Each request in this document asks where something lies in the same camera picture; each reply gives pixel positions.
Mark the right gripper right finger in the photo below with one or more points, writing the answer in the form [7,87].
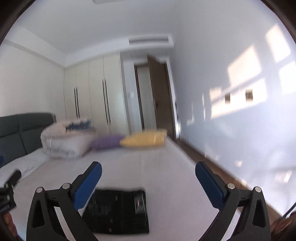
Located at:
[253,223]

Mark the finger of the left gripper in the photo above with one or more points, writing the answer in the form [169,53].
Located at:
[13,179]

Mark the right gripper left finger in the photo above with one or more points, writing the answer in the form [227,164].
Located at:
[43,223]

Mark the black denim pants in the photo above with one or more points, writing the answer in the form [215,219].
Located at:
[117,212]

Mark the person left hand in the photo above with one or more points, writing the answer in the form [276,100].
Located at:
[10,224]

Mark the person right hand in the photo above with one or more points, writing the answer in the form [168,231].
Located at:
[284,229]

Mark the white pillow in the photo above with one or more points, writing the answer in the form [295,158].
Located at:
[26,164]

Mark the folded white beige duvet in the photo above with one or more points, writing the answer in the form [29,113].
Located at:
[59,143]

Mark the folded blue garment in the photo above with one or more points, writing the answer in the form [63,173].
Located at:
[79,125]

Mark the purple cushion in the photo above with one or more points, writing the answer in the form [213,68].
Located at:
[106,142]

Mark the white wardrobe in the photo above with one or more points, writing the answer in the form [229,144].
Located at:
[95,90]

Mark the yellow cushion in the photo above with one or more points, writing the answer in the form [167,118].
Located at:
[143,139]

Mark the brown wooden door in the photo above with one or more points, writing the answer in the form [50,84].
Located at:
[161,91]

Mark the ceiling air vent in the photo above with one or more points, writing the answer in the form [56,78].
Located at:
[149,40]

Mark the wall socket plate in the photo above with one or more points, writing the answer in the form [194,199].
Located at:
[227,98]
[249,95]

